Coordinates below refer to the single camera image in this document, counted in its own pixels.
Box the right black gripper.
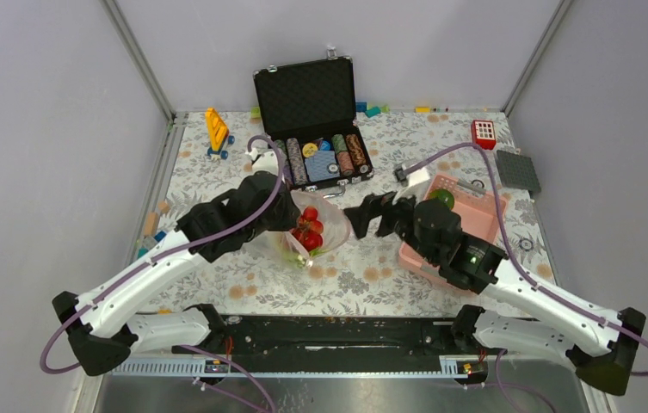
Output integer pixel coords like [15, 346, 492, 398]
[343, 182, 441, 264]

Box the clear pink zip bag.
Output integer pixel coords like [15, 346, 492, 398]
[249, 191, 351, 268]

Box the green celery stalk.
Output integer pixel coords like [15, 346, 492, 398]
[281, 250, 313, 268]

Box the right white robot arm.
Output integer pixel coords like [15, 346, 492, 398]
[343, 193, 645, 396]

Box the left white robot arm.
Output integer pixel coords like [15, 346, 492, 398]
[52, 171, 299, 376]

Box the blue card deck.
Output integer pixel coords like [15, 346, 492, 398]
[305, 151, 339, 182]

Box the yellow poker chip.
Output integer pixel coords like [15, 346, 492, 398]
[301, 142, 318, 158]

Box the yellow toy ladder cart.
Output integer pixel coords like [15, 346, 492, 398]
[205, 107, 236, 160]

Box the floral tablecloth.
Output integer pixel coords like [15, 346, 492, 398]
[144, 109, 565, 319]

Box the teal toy block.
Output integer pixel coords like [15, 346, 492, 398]
[364, 107, 382, 118]

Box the black poker chip case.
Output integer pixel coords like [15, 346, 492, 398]
[253, 53, 374, 191]

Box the blue toy block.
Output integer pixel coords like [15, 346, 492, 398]
[153, 231, 167, 243]

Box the pink plastic basket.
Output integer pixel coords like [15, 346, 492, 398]
[398, 173, 509, 295]

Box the wooden toy block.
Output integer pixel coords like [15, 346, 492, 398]
[141, 212, 160, 237]

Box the red grid block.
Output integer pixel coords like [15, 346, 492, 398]
[471, 120, 497, 151]

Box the grey building baseplate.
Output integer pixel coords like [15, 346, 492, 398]
[495, 150, 541, 194]

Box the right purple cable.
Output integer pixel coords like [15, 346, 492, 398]
[405, 142, 648, 378]

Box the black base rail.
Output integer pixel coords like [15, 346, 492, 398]
[189, 315, 494, 374]

